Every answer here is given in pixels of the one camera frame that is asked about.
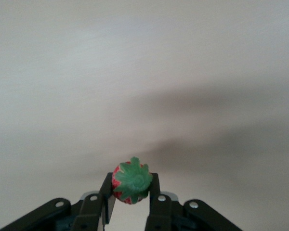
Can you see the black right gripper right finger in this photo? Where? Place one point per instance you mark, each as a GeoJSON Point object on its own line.
{"type": "Point", "coordinates": [161, 214]}

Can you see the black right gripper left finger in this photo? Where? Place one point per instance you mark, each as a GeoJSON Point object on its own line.
{"type": "Point", "coordinates": [91, 211]}

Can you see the small red toy strawberry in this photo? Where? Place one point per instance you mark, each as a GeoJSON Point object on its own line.
{"type": "Point", "coordinates": [132, 180]}

